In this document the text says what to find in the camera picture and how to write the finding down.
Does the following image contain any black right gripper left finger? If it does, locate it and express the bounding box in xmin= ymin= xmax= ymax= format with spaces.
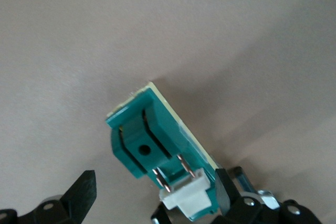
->
xmin=0 ymin=169 xmax=97 ymax=224

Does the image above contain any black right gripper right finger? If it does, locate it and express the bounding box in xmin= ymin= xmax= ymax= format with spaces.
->
xmin=212 ymin=167 xmax=322 ymax=224

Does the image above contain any brown paper table cover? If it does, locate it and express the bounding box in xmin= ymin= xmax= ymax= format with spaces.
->
xmin=0 ymin=0 xmax=336 ymax=224

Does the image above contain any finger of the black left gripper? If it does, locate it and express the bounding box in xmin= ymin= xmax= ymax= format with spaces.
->
xmin=228 ymin=166 xmax=279 ymax=209
xmin=151 ymin=204 xmax=171 ymax=224

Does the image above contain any green load switch white handle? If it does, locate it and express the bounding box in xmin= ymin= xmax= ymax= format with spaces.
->
xmin=105 ymin=81 xmax=220 ymax=222

